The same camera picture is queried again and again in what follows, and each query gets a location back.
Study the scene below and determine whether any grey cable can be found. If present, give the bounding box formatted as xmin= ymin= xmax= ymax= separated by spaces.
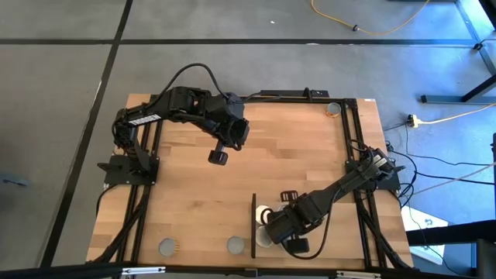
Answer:
xmin=402 ymin=162 xmax=496 ymax=198

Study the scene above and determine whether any black stand frame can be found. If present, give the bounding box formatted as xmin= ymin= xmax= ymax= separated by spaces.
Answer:
xmin=420 ymin=0 xmax=496 ymax=105

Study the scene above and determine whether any yellow cable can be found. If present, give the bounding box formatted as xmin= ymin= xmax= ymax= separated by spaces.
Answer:
xmin=418 ymin=102 xmax=496 ymax=126
xmin=309 ymin=0 xmax=432 ymax=36

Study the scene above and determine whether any silver frame bracket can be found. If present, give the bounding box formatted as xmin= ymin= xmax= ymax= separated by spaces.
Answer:
xmin=122 ymin=266 xmax=167 ymax=277
xmin=336 ymin=270 xmax=384 ymax=279

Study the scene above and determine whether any black aluminium table frame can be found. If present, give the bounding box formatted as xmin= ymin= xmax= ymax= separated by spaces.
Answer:
xmin=0 ymin=95 xmax=496 ymax=279

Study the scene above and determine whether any black frame shelf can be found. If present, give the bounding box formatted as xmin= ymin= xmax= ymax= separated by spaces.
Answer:
xmin=250 ymin=192 xmax=258 ymax=260

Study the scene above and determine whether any black furniture beam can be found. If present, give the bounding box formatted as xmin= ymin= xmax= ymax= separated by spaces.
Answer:
xmin=405 ymin=219 xmax=496 ymax=279

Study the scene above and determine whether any yellow carrots can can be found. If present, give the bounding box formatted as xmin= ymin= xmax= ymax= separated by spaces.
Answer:
xmin=255 ymin=225 xmax=274 ymax=249

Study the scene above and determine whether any white paper sheet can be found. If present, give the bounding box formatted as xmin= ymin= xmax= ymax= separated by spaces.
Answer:
xmin=401 ymin=205 xmax=450 ymax=267

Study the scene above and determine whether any black bar bracket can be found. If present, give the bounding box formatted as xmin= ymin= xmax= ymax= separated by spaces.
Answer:
xmin=258 ymin=88 xmax=330 ymax=99

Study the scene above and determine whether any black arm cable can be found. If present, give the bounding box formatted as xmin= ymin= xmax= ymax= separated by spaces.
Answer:
xmin=149 ymin=63 xmax=247 ymax=102
xmin=288 ymin=185 xmax=337 ymax=261

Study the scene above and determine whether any grey round disc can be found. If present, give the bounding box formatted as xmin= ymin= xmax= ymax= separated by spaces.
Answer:
xmin=226 ymin=235 xmax=246 ymax=256

